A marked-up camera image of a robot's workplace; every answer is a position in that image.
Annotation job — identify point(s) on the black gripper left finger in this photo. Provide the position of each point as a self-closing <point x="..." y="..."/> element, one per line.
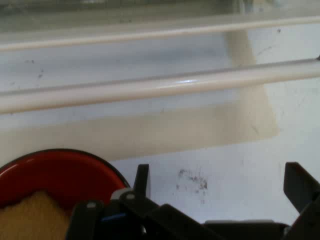
<point x="141" y="180"/>

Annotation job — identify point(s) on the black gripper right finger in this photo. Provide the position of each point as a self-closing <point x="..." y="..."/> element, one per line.
<point x="300" y="185"/>

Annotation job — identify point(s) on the red round plate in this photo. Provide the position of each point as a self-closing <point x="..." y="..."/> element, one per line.
<point x="62" y="175"/>

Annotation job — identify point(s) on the cream glass oven door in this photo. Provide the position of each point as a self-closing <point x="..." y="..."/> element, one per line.
<point x="160" y="87"/>

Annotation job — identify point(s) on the tan bread slice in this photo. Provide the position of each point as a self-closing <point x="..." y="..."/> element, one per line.
<point x="30" y="217"/>

